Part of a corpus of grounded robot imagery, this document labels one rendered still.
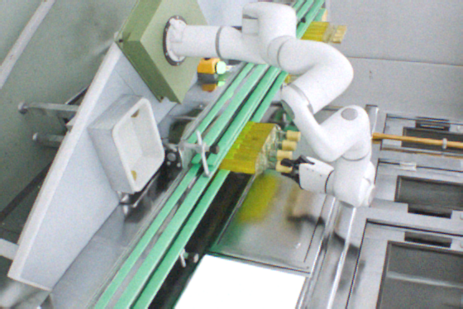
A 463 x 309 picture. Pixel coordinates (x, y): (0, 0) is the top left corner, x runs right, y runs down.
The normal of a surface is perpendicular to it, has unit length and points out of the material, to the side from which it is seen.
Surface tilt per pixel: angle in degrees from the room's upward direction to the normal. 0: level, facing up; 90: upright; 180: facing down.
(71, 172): 0
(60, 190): 0
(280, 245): 90
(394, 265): 90
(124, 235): 90
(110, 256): 90
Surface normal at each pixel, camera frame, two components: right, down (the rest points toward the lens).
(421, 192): -0.14, -0.79
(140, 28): -0.29, -0.47
